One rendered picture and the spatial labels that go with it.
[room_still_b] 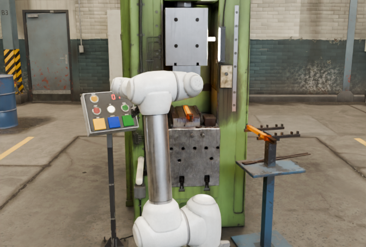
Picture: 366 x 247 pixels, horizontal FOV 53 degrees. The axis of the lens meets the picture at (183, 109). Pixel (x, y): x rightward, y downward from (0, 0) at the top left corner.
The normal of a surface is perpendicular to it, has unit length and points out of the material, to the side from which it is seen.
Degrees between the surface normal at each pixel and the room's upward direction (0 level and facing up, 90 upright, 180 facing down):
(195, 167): 90
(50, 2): 90
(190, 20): 90
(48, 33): 90
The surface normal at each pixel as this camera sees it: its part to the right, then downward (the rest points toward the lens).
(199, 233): 0.33, 0.20
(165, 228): 0.33, -0.01
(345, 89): -0.02, 0.20
